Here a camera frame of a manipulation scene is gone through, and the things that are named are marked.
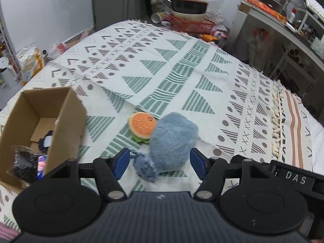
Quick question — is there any blue denim soft toy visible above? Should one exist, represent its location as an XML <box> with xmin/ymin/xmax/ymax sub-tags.
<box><xmin>130</xmin><ymin>150</ymin><xmax>159</xmax><ymax>183</ymax></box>

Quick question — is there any grey-blue fluffy plush toy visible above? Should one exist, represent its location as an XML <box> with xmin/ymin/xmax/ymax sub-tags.
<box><xmin>149</xmin><ymin>112</ymin><xmax>198</xmax><ymax>173</ymax></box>

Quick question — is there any orange burger plush toy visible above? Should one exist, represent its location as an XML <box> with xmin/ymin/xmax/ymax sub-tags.
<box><xmin>128</xmin><ymin>112</ymin><xmax>157</xmax><ymax>143</ymax></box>

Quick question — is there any black lace soft item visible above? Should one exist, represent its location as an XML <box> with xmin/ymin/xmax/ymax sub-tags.
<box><xmin>38</xmin><ymin>131</ymin><xmax>53</xmax><ymax>154</ymax></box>

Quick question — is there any blue printed packet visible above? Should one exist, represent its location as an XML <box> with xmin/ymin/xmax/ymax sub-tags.
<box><xmin>37</xmin><ymin>155</ymin><xmax>47</xmax><ymax>180</ymax></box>

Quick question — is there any patterned white green blanket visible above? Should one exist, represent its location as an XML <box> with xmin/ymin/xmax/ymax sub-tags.
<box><xmin>0</xmin><ymin>19</ymin><xmax>317</xmax><ymax>233</ymax></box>

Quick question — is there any black glittery plastic bag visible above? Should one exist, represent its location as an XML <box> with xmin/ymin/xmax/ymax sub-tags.
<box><xmin>6</xmin><ymin>145</ymin><xmax>41</xmax><ymax>185</ymax></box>

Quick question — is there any brown cardboard box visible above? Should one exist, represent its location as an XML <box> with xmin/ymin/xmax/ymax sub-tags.
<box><xmin>1</xmin><ymin>87</ymin><xmax>87</xmax><ymax>193</ymax></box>

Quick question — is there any orange carrot toy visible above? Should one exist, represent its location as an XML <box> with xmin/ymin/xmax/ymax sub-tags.
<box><xmin>201</xmin><ymin>34</ymin><xmax>219</xmax><ymax>42</ymax></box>

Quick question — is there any red white snack bag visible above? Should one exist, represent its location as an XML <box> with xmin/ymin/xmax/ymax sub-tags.
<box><xmin>47</xmin><ymin>43</ymin><xmax>68</xmax><ymax>60</ymax></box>

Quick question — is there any yellow white plastic bag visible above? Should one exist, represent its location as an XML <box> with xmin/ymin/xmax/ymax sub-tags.
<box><xmin>17</xmin><ymin>46</ymin><xmax>45</xmax><ymax>86</ymax></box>

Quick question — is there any red plastic basket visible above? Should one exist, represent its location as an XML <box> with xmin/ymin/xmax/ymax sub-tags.
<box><xmin>169</xmin><ymin>15</ymin><xmax>216</xmax><ymax>34</ymax></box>

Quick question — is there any white electric kettle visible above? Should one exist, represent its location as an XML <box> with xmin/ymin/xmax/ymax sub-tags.
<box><xmin>0</xmin><ymin>57</ymin><xmax>19</xmax><ymax>88</ymax></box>

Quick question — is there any paper tape roll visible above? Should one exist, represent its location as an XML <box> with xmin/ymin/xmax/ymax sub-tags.
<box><xmin>150</xmin><ymin>12</ymin><xmax>166</xmax><ymax>24</ymax></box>

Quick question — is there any white shelf desk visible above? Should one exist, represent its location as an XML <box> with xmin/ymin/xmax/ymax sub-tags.
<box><xmin>225</xmin><ymin>0</ymin><xmax>323</xmax><ymax>119</ymax></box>

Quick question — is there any cream black round bowl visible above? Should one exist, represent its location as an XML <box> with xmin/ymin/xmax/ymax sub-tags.
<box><xmin>171</xmin><ymin>0</ymin><xmax>208</xmax><ymax>22</ymax></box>

